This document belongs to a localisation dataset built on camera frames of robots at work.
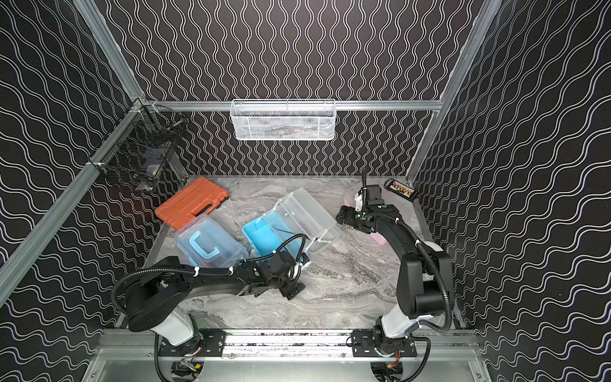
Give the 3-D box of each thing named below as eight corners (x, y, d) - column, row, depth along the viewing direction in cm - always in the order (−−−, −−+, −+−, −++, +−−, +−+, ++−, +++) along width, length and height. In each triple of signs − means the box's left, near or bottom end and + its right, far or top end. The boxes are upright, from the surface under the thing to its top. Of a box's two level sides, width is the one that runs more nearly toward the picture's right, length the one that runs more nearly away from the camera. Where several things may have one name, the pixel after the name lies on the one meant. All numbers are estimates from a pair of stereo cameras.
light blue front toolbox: (176, 258, 95) (161, 243, 85) (212, 229, 104) (202, 211, 94) (217, 297, 86) (206, 285, 76) (252, 261, 95) (246, 245, 85)
